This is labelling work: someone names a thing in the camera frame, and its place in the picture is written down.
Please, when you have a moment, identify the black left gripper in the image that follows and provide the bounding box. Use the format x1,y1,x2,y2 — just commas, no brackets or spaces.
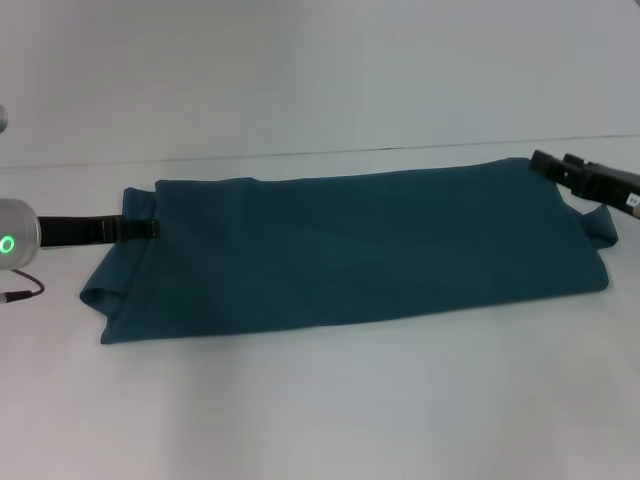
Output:
37,214,161,250

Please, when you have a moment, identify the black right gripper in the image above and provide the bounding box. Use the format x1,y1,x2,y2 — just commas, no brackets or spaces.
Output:
529,149,640,219

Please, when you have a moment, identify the teal t-shirt with FREE print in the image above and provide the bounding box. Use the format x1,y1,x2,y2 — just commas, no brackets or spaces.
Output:
79,156,620,347

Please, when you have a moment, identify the dark left gripper cable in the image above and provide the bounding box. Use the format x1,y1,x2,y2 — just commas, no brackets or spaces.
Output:
4,269,45,303

